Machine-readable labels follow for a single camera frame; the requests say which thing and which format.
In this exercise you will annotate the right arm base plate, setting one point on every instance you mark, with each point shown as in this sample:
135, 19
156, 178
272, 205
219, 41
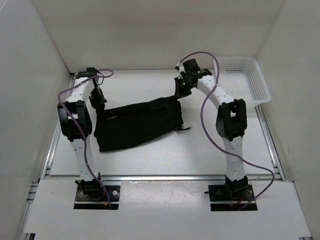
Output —
221, 201

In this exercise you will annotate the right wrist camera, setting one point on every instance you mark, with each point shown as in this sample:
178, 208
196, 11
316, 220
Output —
190, 66

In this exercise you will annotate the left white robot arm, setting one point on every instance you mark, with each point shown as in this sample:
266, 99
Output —
76, 125

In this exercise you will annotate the aluminium frame rail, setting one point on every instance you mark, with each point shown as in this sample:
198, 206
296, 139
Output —
163, 194

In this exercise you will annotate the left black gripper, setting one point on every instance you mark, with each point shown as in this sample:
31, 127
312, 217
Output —
100, 103

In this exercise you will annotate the blue label sticker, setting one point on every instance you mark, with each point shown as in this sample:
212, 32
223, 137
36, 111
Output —
81, 74

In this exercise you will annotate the black shorts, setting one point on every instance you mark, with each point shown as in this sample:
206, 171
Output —
132, 125

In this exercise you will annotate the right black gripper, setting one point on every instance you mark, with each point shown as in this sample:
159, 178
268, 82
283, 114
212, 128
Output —
179, 92

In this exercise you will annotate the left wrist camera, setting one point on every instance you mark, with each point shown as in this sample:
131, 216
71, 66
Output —
92, 70

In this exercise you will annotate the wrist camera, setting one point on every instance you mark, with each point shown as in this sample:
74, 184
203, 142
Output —
92, 70
190, 66

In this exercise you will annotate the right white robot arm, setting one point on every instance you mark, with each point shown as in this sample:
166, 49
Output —
231, 121

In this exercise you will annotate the white plastic basket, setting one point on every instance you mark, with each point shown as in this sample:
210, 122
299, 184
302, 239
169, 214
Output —
242, 78

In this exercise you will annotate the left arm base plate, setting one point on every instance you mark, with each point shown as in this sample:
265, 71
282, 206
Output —
98, 202

